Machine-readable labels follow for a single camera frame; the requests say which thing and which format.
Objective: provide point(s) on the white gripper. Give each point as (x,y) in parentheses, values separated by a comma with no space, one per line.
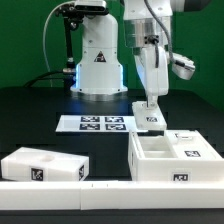
(152,70)

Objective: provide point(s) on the white cabinet door panel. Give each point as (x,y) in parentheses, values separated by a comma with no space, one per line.
(148,116)
(190,145)

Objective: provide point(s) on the white cabinet body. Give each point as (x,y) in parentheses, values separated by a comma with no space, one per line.
(150,159)

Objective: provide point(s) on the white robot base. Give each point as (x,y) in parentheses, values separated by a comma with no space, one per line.
(99,74)

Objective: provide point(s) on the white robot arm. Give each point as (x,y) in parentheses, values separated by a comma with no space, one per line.
(147,26)

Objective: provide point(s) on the white cabinet top block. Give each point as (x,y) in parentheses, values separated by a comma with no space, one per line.
(27,164)

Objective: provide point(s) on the white marker sheet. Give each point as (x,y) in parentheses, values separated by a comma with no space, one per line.
(101,124)

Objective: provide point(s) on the white front fence bar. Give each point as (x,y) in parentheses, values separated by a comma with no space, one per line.
(92,195)

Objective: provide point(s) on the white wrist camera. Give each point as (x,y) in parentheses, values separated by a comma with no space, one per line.
(183,67)

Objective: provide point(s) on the black camera stand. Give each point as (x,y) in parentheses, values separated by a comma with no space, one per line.
(73,14)

